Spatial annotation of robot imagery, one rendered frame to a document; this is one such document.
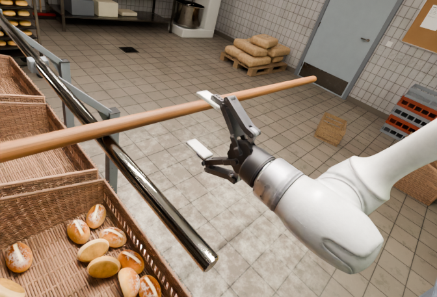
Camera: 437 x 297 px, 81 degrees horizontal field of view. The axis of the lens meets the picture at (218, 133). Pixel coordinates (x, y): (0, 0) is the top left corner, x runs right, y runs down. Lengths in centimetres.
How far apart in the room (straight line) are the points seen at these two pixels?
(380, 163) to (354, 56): 470
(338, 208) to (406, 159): 16
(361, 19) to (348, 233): 489
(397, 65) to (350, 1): 131
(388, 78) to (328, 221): 477
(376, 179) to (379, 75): 464
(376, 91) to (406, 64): 58
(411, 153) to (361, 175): 9
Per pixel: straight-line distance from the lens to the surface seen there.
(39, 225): 113
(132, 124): 55
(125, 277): 95
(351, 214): 45
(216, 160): 57
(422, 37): 505
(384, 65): 514
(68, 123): 160
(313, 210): 44
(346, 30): 527
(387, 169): 56
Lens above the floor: 151
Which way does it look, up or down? 33 degrees down
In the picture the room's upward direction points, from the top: 17 degrees clockwise
